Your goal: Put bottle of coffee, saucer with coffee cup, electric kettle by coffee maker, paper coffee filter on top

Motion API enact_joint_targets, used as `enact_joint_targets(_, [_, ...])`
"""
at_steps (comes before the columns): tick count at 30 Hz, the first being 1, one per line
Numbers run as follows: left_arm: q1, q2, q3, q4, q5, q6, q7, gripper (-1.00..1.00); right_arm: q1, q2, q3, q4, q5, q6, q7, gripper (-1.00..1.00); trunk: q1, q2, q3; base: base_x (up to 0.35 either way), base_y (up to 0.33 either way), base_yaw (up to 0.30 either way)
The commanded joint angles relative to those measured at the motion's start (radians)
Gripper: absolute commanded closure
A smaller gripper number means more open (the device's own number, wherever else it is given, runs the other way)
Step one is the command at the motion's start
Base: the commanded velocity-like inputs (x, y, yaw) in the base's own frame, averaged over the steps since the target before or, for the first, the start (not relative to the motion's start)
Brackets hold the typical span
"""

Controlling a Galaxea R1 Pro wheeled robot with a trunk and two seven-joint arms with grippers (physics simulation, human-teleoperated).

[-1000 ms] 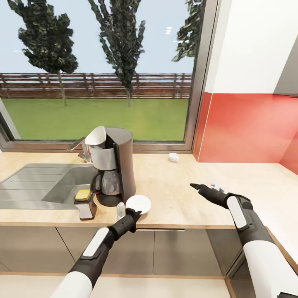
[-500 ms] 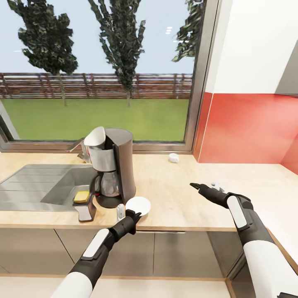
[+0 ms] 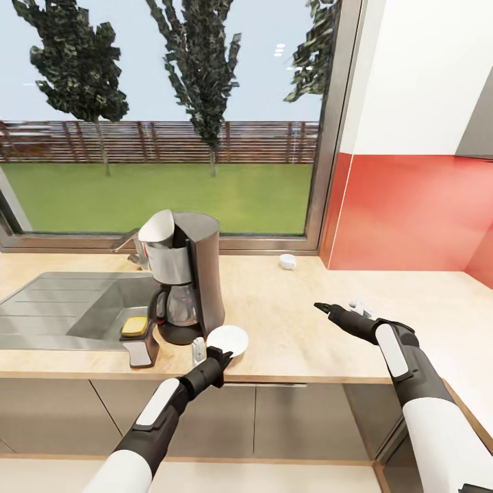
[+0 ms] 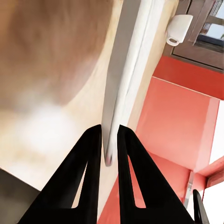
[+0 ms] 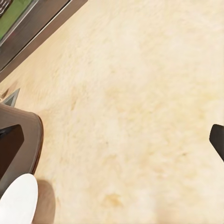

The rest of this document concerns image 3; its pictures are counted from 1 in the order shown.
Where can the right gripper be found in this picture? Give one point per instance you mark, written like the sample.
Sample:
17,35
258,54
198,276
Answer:
346,320

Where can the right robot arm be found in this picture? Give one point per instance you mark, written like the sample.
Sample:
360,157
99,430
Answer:
451,458

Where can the coffee cup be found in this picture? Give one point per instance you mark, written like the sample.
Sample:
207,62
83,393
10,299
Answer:
287,261

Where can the saucer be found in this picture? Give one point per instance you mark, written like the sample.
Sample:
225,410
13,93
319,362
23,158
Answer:
229,338

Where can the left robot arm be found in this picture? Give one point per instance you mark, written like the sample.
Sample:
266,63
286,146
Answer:
135,461

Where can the bottle of coffee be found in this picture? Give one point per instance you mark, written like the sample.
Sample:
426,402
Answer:
137,336

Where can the paper coffee filter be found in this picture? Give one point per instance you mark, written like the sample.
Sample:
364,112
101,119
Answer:
159,229

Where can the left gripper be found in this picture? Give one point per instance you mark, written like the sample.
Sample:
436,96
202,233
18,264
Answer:
213,367

